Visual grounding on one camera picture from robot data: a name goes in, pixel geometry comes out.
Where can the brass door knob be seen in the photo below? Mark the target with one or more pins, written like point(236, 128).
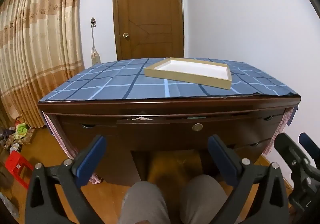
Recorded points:
point(125, 35)

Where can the pile of floor clutter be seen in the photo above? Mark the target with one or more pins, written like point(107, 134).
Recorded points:
point(21, 130)

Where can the beige curtain tieback tassel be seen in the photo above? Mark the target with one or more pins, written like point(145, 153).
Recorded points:
point(95, 55)

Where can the brown wooden door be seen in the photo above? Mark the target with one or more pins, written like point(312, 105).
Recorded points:
point(147, 14)

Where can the person's left leg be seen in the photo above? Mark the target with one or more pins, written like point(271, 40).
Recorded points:
point(145, 201)

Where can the red plastic stool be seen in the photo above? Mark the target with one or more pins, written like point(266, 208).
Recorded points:
point(17, 164)

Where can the beige patterned curtain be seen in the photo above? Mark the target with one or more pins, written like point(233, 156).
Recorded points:
point(37, 39)

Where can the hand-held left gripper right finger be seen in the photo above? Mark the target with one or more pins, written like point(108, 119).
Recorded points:
point(223, 159)

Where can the shallow tan cardboard tray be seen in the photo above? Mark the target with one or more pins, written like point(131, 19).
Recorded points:
point(195, 68)

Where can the dark wooden desk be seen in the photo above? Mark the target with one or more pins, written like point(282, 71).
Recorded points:
point(150, 108)

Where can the blue plaid tablecloth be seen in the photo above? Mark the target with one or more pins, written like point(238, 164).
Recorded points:
point(112, 84)

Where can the white cloth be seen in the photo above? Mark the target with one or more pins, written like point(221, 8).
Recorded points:
point(141, 118)

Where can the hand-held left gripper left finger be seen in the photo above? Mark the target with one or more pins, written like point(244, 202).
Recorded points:
point(91, 159)

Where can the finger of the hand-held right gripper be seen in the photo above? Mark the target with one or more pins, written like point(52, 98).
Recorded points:
point(290, 150)
point(310, 145)

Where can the metal wall hook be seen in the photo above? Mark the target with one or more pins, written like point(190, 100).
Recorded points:
point(93, 21)

